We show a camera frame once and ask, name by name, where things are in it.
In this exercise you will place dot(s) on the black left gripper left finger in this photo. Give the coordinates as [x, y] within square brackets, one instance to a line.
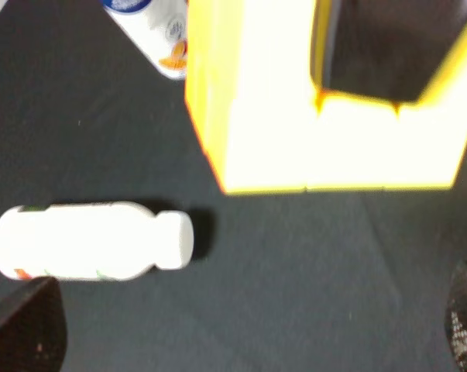
[33, 327]

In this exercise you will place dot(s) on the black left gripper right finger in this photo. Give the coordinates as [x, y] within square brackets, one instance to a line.
[455, 321]

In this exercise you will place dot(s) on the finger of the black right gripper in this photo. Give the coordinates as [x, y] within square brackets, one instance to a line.
[399, 51]

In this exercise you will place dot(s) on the colourful puzzle cube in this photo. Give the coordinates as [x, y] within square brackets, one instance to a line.
[267, 125]

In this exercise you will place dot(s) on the white plastic bottle lying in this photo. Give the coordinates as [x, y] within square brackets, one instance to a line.
[105, 241]

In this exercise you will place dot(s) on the black tablecloth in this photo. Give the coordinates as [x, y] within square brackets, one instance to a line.
[311, 282]

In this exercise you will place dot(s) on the blue capped yogurt bottle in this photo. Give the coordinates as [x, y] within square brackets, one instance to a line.
[159, 30]

